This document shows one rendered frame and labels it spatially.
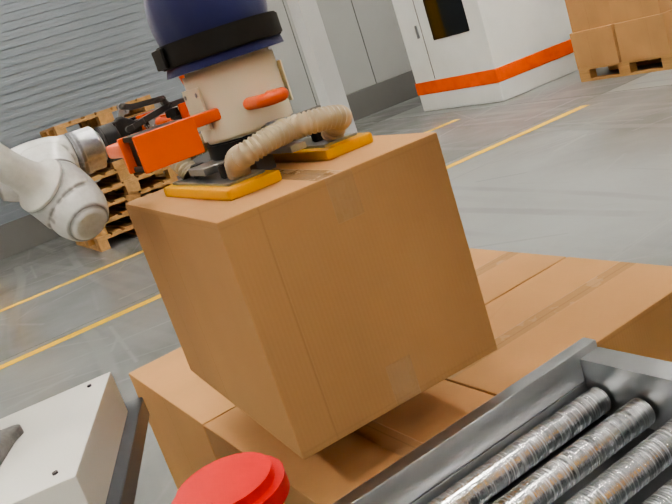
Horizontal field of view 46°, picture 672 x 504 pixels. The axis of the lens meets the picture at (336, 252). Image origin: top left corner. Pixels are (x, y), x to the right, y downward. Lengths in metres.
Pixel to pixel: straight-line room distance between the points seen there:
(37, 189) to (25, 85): 9.27
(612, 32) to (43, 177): 7.51
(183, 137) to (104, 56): 9.86
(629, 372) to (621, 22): 7.19
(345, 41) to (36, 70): 4.50
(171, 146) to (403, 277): 0.45
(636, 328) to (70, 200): 1.12
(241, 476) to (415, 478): 0.83
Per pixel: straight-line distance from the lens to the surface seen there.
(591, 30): 8.73
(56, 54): 10.81
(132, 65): 10.98
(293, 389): 1.23
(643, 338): 1.75
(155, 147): 1.05
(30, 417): 1.45
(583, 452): 1.32
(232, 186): 1.29
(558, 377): 1.45
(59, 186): 1.43
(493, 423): 1.36
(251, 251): 1.16
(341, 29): 12.34
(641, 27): 8.32
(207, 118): 1.39
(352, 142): 1.38
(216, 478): 0.48
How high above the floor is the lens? 1.25
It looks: 14 degrees down
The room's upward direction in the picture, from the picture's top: 19 degrees counter-clockwise
